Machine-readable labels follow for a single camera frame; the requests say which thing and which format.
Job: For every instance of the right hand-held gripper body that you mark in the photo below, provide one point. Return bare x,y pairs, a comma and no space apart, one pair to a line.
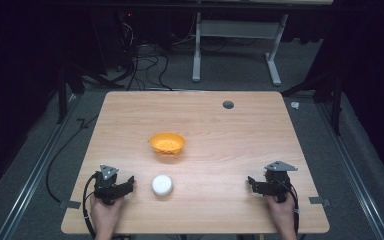
276,183

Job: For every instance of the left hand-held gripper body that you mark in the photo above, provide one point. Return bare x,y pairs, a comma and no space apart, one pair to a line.
106,186

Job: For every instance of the person's left hand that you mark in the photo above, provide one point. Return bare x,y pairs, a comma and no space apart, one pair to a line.
105,213

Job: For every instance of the person's right hand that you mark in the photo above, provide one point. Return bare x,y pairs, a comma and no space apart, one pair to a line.
282,213

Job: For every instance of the grey tape strip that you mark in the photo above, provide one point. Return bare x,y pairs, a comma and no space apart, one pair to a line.
73,204
319,201

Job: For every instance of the orange bowl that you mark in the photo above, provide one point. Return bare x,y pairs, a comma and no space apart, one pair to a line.
167,143

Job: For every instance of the crumpled white paper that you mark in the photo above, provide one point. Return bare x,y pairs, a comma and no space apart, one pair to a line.
295,105

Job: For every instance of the grey round table grommet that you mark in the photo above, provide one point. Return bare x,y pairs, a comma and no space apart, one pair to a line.
228,104

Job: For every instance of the black metal stand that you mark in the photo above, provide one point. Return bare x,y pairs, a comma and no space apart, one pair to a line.
330,93
70,83

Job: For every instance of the metal floor rail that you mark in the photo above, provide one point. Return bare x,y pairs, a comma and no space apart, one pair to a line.
353,170
30,180

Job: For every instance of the white metal desk frame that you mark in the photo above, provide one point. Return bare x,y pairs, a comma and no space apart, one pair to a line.
236,29

